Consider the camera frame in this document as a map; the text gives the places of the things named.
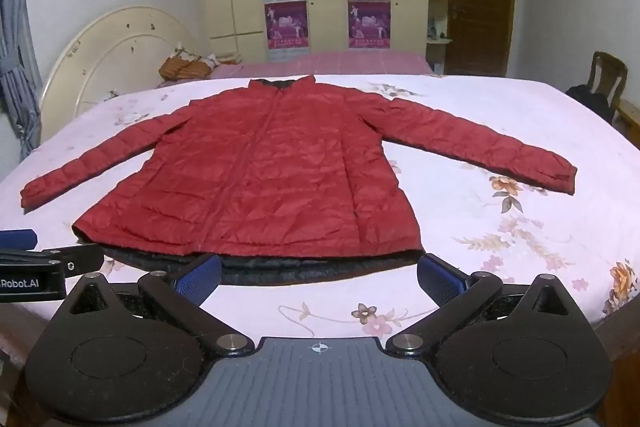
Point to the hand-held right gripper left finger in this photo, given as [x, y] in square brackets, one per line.
[197, 283]

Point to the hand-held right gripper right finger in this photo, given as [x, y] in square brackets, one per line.
[441, 281]

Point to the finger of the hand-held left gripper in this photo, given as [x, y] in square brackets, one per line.
[17, 238]

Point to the red down jacket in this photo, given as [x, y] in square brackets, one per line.
[280, 167]

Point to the pink floral bed sheet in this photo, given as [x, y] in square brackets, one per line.
[500, 227]

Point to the cream round headboard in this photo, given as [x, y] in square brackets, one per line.
[115, 57]

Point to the grey blue curtain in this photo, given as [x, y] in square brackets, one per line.
[17, 32]

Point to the black bag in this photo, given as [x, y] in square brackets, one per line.
[590, 99]

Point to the pink checked blanket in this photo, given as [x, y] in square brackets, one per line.
[325, 63]

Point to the wooden chair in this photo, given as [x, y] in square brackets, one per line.
[607, 79]

